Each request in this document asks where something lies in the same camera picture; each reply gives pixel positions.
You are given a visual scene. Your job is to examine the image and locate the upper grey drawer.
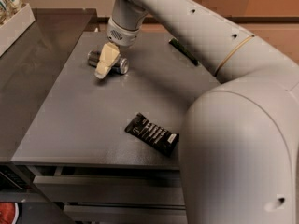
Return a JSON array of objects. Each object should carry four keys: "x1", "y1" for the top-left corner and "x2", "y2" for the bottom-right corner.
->
[{"x1": 34, "y1": 176, "x2": 184, "y2": 206}]

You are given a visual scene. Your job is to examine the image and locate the red object bottom left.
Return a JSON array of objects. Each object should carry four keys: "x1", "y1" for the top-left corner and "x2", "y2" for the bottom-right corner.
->
[{"x1": 0, "y1": 203, "x2": 19, "y2": 224}]

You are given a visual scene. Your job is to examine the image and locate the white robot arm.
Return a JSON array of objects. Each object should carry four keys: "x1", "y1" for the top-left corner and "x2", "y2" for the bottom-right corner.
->
[{"x1": 107, "y1": 0, "x2": 299, "y2": 224}]

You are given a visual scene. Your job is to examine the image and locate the green chip bag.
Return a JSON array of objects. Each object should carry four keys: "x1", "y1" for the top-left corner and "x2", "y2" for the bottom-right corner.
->
[{"x1": 169, "y1": 38, "x2": 199, "y2": 66}]

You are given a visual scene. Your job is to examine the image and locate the white box of snacks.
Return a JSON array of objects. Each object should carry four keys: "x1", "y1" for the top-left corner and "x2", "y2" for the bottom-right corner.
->
[{"x1": 0, "y1": 0, "x2": 36, "y2": 56}]

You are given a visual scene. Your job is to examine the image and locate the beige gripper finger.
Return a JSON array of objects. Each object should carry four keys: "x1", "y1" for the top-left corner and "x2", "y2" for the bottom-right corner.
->
[{"x1": 94, "y1": 42, "x2": 120, "y2": 79}]

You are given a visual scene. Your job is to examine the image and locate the dark side counter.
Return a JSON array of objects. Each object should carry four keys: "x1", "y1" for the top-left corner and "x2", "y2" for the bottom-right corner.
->
[{"x1": 0, "y1": 8, "x2": 98, "y2": 224}]

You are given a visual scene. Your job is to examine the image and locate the grey drawer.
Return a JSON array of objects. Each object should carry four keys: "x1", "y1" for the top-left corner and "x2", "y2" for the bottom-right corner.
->
[
  {"x1": 34, "y1": 176, "x2": 184, "y2": 206},
  {"x1": 64, "y1": 205, "x2": 188, "y2": 224}
]

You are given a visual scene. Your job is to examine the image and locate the dark grey drawer cabinet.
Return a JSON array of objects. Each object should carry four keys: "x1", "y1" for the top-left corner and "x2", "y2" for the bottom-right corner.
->
[{"x1": 12, "y1": 33, "x2": 219, "y2": 214}]

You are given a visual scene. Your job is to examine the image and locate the black snack bar wrapper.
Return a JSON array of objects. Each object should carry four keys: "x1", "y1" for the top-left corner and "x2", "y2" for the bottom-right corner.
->
[{"x1": 125, "y1": 113, "x2": 179, "y2": 157}]

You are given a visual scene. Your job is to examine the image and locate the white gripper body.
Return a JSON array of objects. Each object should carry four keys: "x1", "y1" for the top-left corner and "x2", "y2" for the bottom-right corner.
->
[{"x1": 107, "y1": 18, "x2": 139, "y2": 47}]

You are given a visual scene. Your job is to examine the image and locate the lower grey drawer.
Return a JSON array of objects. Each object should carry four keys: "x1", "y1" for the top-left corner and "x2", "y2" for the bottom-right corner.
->
[{"x1": 64, "y1": 205, "x2": 188, "y2": 224}]

